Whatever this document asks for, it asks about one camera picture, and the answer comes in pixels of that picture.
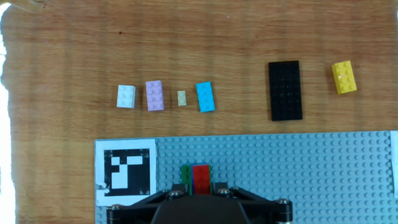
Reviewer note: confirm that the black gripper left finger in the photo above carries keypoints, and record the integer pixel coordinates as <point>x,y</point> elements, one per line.
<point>130,214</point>

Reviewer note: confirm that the red Lego brick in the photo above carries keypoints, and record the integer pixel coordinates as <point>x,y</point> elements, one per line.
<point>201,179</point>

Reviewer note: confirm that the grey Lego baseplate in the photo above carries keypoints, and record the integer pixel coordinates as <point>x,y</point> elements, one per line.
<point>280,171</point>

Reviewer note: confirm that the black white fiducial marker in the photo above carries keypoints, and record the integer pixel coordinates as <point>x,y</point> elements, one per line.
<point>395,161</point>
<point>126,171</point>

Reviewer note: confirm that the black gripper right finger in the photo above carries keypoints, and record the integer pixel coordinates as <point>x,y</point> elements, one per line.
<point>270,213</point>

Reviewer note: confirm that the black Lego plate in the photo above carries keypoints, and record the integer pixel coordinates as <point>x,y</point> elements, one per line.
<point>285,90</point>

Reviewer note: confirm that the white Lego brick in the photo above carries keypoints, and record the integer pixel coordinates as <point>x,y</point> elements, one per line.
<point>126,96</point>

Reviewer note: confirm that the pink Lego brick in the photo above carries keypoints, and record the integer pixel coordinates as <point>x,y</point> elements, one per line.
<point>154,95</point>

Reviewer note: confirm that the yellow Lego brick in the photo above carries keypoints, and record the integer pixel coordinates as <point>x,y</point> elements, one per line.
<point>344,77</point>

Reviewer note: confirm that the wood pattern table mat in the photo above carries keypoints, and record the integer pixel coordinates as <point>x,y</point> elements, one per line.
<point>199,31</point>

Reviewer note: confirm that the green Lego brick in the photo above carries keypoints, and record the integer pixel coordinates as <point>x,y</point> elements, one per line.
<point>186,177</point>

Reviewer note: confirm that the small beige Lego brick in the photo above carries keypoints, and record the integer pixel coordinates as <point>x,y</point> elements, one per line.
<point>182,98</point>

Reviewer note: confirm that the cyan Lego brick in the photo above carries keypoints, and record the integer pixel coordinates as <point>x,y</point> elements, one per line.
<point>205,97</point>

